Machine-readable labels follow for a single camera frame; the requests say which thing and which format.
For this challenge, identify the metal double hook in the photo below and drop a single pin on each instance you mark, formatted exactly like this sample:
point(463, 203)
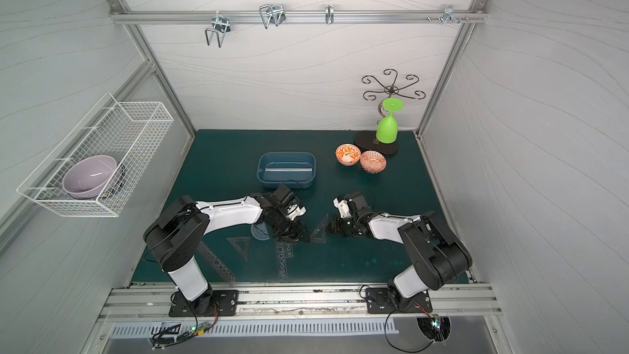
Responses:
point(220, 26)
point(272, 14)

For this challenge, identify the blue semicircle protractor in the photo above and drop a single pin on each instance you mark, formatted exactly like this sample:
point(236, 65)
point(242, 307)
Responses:
point(260, 232)

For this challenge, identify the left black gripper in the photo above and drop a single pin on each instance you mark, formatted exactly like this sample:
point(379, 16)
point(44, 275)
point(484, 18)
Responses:
point(290, 226)

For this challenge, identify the white slotted cable duct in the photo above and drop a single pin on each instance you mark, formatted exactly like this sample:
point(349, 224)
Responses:
point(261, 328)

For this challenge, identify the blue plastic storage box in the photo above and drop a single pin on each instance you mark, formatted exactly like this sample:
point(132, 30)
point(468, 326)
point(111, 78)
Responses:
point(301, 180)

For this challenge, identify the metal double hook left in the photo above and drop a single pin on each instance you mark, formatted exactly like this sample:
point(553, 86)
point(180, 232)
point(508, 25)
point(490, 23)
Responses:
point(220, 26)

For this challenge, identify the clear stencil template ruler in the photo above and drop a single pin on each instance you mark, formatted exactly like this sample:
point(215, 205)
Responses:
point(284, 252)

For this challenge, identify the orange patterned bowl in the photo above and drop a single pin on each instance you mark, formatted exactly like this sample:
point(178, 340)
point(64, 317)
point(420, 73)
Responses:
point(348, 154)
point(373, 162)

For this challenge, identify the white wire basket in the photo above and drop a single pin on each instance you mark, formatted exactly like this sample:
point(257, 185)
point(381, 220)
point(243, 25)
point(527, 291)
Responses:
point(131, 132)

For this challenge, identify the green table mat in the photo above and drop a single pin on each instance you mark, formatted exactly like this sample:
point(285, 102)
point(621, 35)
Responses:
point(222, 165)

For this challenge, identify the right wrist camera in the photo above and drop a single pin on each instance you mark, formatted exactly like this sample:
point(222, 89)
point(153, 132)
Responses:
point(352, 205)

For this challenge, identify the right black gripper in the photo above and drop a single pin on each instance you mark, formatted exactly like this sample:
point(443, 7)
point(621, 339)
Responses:
point(341, 225)

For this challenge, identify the metal single hook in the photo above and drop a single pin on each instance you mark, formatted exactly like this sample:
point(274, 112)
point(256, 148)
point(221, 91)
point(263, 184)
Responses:
point(329, 14)

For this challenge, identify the small clear triangle ruler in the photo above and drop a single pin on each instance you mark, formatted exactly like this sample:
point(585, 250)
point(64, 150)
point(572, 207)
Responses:
point(241, 246)

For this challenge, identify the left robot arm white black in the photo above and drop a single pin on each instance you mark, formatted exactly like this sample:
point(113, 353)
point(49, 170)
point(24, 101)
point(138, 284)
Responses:
point(154, 237)

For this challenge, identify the purple bowl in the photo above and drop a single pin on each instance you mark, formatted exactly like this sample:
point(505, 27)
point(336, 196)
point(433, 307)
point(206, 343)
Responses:
point(87, 178)

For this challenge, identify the metal double hook centre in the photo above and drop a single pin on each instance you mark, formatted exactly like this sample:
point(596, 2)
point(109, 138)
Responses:
point(272, 14)

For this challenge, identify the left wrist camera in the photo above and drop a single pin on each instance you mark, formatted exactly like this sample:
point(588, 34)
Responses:
point(288, 203)

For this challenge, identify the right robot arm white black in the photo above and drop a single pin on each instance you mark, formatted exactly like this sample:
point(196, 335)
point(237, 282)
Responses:
point(437, 256)

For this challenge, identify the black metal cup stand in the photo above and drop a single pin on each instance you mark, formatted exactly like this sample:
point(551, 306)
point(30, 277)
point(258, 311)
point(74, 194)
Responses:
point(366, 139)

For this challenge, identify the orange patterned bowl left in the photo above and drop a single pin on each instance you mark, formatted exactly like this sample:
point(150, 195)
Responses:
point(348, 154)

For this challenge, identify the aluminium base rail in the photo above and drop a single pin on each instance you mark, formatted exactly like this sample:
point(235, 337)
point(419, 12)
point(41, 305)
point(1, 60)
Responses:
point(298, 301)

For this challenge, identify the round cooling fan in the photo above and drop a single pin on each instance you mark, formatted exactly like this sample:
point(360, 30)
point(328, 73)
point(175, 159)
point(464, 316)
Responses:
point(435, 328)

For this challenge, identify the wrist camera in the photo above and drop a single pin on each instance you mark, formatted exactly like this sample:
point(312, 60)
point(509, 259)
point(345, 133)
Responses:
point(288, 203)
point(352, 205)

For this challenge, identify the green plastic goblet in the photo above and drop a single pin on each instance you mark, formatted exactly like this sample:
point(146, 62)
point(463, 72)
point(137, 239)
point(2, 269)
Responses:
point(388, 127)

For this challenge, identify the aluminium top rail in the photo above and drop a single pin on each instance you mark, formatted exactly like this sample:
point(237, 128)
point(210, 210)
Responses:
point(294, 17)

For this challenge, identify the orange patterned bowl right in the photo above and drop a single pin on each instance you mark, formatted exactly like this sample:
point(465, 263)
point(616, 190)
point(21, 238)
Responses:
point(373, 162)

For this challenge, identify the dark straight stencil ruler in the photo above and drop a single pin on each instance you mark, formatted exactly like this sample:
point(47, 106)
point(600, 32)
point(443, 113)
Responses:
point(216, 264)

